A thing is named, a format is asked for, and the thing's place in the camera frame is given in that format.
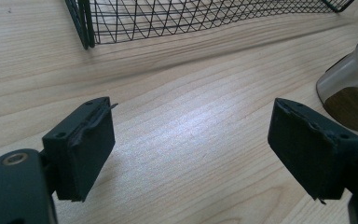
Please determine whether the clear glass jar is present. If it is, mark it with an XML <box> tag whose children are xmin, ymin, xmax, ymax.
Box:
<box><xmin>315</xmin><ymin>28</ymin><xmax>358</xmax><ymax>133</ymax></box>

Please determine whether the black wire mesh basket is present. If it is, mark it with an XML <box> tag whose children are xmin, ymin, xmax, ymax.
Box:
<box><xmin>64</xmin><ymin>0</ymin><xmax>355</xmax><ymax>50</ymax></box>

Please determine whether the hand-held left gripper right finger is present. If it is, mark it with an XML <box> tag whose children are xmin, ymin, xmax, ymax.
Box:
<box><xmin>267</xmin><ymin>97</ymin><xmax>358</xmax><ymax>205</ymax></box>

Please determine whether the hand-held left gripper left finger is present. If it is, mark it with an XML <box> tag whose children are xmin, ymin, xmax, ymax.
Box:
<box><xmin>41</xmin><ymin>96</ymin><xmax>119</xmax><ymax>203</ymax></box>

